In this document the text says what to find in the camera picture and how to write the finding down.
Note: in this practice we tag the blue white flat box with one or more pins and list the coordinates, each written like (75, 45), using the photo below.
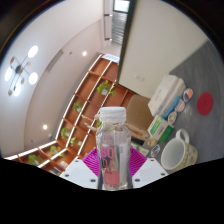
(171, 107)

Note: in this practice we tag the recessed ceiling lights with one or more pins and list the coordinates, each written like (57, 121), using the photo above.
(84, 53)

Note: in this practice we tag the white light switch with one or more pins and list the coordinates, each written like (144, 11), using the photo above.
(139, 78)

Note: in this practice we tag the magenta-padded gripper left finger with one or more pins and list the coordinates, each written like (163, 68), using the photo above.
(78, 171)

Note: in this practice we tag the flat round red coaster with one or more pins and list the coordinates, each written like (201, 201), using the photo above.
(204, 104)

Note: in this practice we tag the brown wooden shelf unit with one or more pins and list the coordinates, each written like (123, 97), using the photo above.
(90, 90)

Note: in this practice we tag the round printed badge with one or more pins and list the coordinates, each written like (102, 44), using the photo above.
(172, 117)
(187, 95)
(155, 150)
(180, 106)

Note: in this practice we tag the grey curtain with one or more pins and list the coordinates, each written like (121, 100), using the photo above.
(119, 28)

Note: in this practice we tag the ceiling air vent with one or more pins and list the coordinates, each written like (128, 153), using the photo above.
(55, 60)

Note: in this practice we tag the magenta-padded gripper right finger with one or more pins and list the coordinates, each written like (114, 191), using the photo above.
(148, 171)

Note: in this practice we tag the green white box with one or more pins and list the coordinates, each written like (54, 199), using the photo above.
(158, 126)

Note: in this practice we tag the clear bottle with pink label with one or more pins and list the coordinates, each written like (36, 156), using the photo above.
(113, 140)

